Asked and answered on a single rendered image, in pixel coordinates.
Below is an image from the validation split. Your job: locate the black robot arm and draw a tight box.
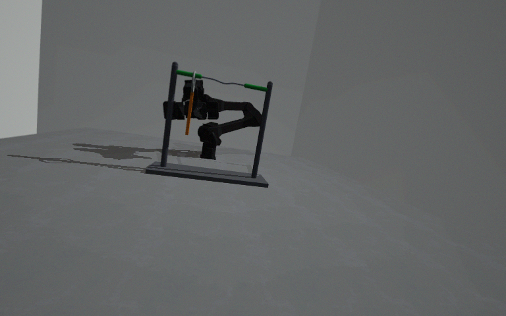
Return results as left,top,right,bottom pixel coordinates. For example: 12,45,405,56
182,80,262,160

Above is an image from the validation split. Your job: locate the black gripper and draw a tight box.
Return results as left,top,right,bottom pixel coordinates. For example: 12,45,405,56
163,100,219,120

